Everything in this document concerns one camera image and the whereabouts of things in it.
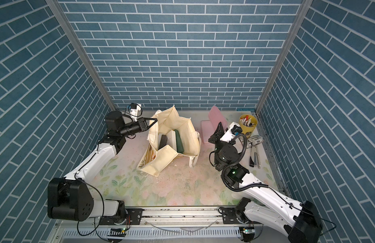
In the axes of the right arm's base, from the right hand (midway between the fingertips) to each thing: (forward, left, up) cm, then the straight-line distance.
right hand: (223, 124), depth 68 cm
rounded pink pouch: (+12, +2, -8) cm, 14 cm away
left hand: (+3, +31, -4) cm, 31 cm away
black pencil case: (+3, +32, -22) cm, 39 cm away
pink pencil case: (+20, +6, -30) cm, 36 cm away
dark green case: (+4, +23, -26) cm, 35 cm away
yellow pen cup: (+23, -20, -22) cm, 38 cm away
